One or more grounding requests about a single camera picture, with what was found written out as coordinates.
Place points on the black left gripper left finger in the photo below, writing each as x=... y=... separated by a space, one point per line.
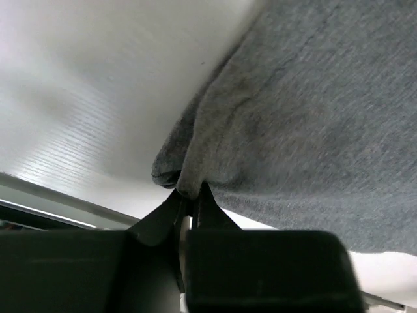
x=51 y=266

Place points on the aluminium table edge rail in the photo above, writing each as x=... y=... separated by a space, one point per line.
x=26 y=197

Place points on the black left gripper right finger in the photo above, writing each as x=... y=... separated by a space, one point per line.
x=233 y=270

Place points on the grey drawstring shorts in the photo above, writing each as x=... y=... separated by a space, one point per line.
x=310 y=124

